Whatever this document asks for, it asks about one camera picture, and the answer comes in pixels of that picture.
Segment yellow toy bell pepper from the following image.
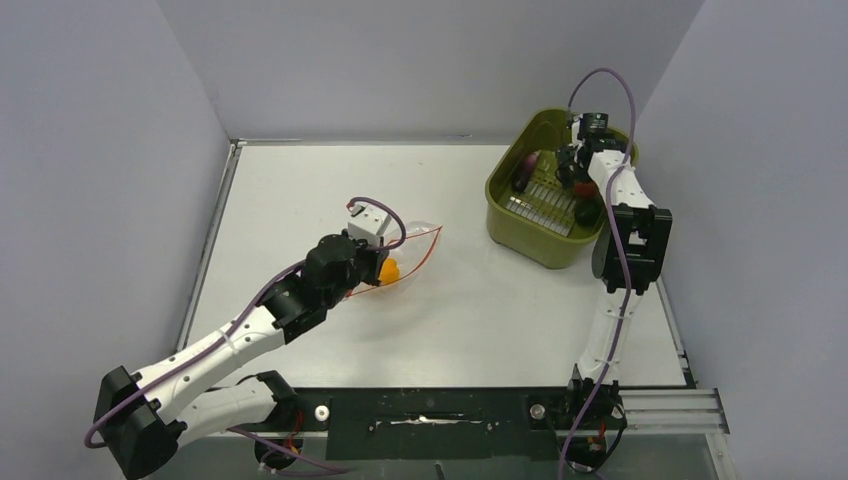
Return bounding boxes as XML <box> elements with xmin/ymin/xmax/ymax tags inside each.
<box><xmin>378</xmin><ymin>257</ymin><xmax>401</xmax><ymax>286</ymax></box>

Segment clear zip top bag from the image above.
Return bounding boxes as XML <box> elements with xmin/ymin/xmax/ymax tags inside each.
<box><xmin>347</xmin><ymin>221</ymin><xmax>444</xmax><ymax>299</ymax></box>

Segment purple toy eggplant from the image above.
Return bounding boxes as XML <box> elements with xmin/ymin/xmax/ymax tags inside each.
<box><xmin>511</xmin><ymin>150</ymin><xmax>541</xmax><ymax>193</ymax></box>

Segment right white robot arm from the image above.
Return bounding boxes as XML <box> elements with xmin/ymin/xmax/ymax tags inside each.
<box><xmin>559</xmin><ymin>112</ymin><xmax>673</xmax><ymax>427</ymax></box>

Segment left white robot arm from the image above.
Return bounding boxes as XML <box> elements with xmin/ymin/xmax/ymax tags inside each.
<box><xmin>84</xmin><ymin>229</ymin><xmax>392</xmax><ymax>479</ymax></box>

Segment dark green toy avocado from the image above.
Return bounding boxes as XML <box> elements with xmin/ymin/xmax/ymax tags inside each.
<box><xmin>574</xmin><ymin>200</ymin><xmax>603</xmax><ymax>228</ymax></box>

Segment olive green plastic basket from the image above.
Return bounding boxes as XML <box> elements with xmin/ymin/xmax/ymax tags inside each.
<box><xmin>485</xmin><ymin>108</ymin><xmax>609</xmax><ymax>269</ymax></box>

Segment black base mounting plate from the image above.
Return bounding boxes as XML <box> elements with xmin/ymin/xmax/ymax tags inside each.
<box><xmin>251</xmin><ymin>387</ymin><xmax>628</xmax><ymax>466</ymax></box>

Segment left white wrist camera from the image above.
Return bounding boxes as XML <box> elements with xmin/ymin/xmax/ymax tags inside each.
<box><xmin>346</xmin><ymin>203</ymin><xmax>391</xmax><ymax>247</ymax></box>

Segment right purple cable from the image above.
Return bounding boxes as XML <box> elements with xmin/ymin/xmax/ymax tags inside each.
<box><xmin>556</xmin><ymin>67</ymin><xmax>639</xmax><ymax>480</ymax></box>

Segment purple cable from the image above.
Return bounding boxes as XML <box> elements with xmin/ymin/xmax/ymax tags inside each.
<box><xmin>556</xmin><ymin>67</ymin><xmax>639</xmax><ymax>480</ymax></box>
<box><xmin>84</xmin><ymin>195</ymin><xmax>409</xmax><ymax>478</ymax></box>

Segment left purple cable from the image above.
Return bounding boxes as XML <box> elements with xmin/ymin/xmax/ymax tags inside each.
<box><xmin>84</xmin><ymin>195</ymin><xmax>409</xmax><ymax>478</ymax></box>

